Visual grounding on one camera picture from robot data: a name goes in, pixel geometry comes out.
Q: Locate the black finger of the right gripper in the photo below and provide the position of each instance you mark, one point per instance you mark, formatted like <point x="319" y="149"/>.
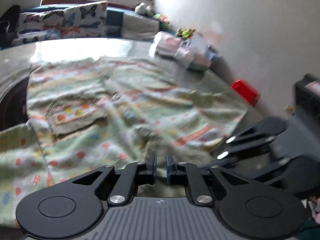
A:
<point x="266" y="127"/>
<point x="297" y="175"/>

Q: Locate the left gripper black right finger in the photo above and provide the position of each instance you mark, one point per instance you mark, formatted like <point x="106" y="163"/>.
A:
<point x="249" y="208"/>

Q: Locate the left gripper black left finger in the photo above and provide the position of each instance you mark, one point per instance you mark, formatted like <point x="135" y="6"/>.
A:
<point x="74" y="206"/>

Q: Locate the colourful patterned children's shirt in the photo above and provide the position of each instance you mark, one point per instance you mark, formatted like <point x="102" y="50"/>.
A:
<point x="89" y="113"/>

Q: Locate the red plastic stool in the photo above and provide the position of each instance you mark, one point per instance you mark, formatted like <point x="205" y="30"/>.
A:
<point x="246" y="91"/>

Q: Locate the round black induction cooktop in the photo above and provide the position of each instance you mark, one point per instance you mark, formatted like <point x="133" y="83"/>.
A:
<point x="13" y="104"/>

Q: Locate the yellow green plush toy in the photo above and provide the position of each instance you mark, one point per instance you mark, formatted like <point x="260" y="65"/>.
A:
<point x="185" y="33"/>

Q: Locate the pink wrapped tissue pack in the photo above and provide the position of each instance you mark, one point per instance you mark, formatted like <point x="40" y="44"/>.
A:
<point x="165" y="44"/>

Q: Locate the grey striped cushion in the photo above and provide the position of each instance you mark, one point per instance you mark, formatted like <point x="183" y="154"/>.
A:
<point x="136" y="27"/>

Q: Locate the white plush toy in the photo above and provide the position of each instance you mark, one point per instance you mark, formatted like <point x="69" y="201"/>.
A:
<point x="143" y="9"/>

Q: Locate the low butterfly print pillow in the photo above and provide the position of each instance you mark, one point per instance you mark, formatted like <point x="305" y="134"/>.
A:
<point x="38" y="26"/>

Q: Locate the large butterfly print pillow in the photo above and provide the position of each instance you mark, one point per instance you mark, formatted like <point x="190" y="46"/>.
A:
<point x="86" y="20"/>

